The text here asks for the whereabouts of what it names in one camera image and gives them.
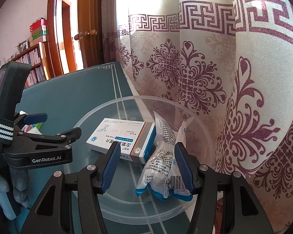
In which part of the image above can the person's left hand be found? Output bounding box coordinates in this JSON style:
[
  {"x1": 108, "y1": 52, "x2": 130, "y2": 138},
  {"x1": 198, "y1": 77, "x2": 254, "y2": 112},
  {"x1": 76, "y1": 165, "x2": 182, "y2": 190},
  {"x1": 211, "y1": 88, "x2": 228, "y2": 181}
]
[{"x1": 0, "y1": 169, "x2": 32, "y2": 209}]

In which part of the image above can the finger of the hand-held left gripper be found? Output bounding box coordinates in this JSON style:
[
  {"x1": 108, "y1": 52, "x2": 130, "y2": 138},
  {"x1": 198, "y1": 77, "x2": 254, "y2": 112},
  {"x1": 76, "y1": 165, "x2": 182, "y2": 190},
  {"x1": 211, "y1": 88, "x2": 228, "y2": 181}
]
[
  {"x1": 14, "y1": 112, "x2": 48, "y2": 132},
  {"x1": 18, "y1": 127, "x2": 82, "y2": 152}
]

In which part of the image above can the cream curtain with purple pattern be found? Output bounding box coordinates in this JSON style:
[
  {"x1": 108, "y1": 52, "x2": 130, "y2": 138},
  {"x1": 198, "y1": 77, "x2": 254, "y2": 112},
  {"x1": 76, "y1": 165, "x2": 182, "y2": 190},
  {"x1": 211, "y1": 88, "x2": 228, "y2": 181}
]
[{"x1": 101, "y1": 0, "x2": 293, "y2": 234}]

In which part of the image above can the white printed plastic packet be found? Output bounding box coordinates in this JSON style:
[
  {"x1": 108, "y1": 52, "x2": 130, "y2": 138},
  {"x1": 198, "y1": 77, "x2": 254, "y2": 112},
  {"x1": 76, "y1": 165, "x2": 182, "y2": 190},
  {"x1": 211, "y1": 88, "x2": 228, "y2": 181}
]
[{"x1": 135, "y1": 111, "x2": 194, "y2": 199}]

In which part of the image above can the green flat box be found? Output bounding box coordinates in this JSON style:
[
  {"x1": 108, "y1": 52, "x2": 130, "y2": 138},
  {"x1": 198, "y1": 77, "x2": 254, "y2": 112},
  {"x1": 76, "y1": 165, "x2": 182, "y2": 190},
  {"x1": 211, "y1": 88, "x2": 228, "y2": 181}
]
[{"x1": 32, "y1": 33, "x2": 49, "y2": 42}]

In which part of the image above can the white and blue medicine box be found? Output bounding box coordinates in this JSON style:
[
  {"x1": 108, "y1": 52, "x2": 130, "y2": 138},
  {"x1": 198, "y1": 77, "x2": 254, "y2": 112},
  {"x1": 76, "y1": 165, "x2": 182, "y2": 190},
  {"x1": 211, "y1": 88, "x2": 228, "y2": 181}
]
[{"x1": 86, "y1": 118, "x2": 157, "y2": 164}]

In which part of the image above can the brass door knob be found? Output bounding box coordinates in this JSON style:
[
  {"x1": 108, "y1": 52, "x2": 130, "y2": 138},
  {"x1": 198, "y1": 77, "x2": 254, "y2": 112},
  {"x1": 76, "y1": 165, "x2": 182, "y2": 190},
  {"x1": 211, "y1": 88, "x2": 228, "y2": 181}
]
[{"x1": 74, "y1": 29, "x2": 98, "y2": 41}]

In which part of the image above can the wooden door frame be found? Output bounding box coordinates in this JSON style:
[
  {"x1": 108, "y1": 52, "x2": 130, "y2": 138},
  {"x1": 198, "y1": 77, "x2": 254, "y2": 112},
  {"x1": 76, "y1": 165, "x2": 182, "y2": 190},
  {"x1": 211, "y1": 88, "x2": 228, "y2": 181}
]
[{"x1": 47, "y1": 0, "x2": 83, "y2": 80}]

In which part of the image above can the teal table cover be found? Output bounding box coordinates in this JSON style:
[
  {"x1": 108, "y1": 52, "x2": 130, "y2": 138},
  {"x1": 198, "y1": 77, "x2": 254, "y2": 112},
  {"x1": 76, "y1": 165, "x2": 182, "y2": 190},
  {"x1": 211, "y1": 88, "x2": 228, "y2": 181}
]
[{"x1": 0, "y1": 62, "x2": 193, "y2": 234}]

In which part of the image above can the red and white box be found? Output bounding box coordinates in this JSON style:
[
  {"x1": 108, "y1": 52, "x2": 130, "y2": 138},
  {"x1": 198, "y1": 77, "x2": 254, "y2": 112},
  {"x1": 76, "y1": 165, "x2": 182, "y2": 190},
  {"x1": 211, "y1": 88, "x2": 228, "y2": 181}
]
[{"x1": 29, "y1": 19, "x2": 48, "y2": 31}]

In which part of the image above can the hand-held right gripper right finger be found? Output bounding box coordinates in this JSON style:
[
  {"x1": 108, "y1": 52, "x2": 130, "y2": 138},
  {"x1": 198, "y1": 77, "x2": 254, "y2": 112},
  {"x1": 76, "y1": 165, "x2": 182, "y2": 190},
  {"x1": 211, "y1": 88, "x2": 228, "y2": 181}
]
[{"x1": 174, "y1": 142, "x2": 275, "y2": 234}]

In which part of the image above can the wooden bookshelf with books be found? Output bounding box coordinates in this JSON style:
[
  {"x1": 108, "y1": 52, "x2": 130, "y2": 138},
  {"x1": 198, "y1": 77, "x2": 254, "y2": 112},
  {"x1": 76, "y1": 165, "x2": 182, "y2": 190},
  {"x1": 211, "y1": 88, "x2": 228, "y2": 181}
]
[{"x1": 0, "y1": 41, "x2": 50, "y2": 95}]

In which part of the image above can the tan cardboard box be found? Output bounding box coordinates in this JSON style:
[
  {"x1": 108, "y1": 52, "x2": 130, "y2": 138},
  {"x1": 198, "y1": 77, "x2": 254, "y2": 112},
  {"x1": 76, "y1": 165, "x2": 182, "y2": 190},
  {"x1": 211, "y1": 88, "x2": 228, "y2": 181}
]
[{"x1": 29, "y1": 40, "x2": 49, "y2": 47}]

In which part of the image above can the small picture frame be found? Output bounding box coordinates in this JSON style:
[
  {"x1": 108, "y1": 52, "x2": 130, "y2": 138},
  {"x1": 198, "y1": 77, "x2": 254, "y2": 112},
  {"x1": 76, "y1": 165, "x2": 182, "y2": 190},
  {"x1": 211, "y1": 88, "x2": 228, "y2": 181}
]
[{"x1": 17, "y1": 40, "x2": 30, "y2": 51}]

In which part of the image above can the clear plastic bowl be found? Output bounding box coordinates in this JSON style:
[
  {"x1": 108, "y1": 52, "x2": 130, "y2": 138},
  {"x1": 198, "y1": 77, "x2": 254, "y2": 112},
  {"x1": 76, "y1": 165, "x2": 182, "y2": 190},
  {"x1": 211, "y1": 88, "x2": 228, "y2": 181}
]
[{"x1": 63, "y1": 95, "x2": 225, "y2": 225}]

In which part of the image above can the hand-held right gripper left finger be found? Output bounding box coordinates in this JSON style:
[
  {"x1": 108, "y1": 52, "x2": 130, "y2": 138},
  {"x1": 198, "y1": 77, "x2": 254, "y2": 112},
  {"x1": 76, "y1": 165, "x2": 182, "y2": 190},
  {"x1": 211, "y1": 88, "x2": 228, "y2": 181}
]
[{"x1": 22, "y1": 141, "x2": 121, "y2": 234}]

